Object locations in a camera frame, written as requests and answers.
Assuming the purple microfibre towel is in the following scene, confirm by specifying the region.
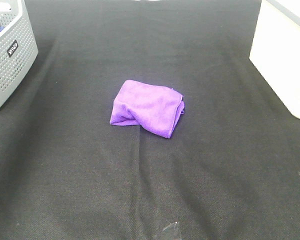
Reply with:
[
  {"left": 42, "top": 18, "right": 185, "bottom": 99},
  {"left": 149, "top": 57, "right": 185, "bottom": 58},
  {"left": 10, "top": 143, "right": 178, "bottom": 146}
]
[{"left": 109, "top": 79, "right": 185, "bottom": 139}]

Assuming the black table cloth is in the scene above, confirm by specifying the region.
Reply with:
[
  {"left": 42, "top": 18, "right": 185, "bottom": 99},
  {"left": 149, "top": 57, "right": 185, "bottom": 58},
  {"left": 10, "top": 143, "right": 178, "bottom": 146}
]
[{"left": 0, "top": 0, "right": 300, "bottom": 240}]

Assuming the clear tape piece bottom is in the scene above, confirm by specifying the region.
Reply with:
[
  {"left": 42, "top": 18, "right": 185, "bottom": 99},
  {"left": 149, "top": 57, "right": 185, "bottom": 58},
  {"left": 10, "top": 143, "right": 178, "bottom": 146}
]
[{"left": 162, "top": 221, "right": 181, "bottom": 239}]

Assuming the white plastic storage bin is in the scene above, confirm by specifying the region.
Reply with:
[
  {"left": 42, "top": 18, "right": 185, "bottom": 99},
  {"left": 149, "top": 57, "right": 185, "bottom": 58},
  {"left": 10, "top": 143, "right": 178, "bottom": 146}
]
[{"left": 249, "top": 0, "right": 300, "bottom": 119}]

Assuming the grey perforated plastic basket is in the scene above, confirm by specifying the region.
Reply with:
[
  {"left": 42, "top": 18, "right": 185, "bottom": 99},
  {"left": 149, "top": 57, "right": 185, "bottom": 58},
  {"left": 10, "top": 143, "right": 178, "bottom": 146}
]
[{"left": 0, "top": 0, "right": 39, "bottom": 108}]

